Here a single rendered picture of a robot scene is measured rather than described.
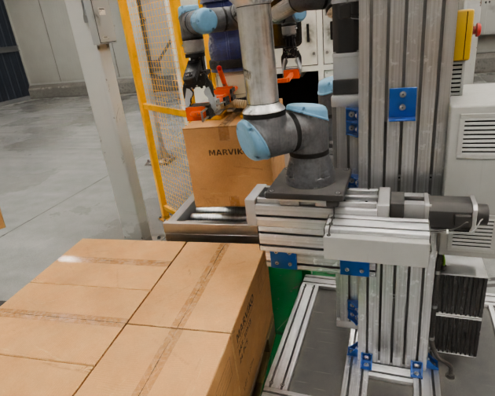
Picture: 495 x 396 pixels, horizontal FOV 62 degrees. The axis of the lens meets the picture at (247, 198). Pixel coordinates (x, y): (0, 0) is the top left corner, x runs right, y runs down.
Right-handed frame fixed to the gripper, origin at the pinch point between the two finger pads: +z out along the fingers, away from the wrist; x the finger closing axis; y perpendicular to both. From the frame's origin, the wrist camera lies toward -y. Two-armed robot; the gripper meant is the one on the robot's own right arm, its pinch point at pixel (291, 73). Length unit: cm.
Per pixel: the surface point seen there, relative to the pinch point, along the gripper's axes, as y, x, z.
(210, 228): 64, -39, 63
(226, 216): 42, -36, 67
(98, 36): -7, -115, -30
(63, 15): -935, -735, -105
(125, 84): -894, -569, 97
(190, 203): 36, -58, 62
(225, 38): 40, -25, -23
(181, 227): 63, -54, 63
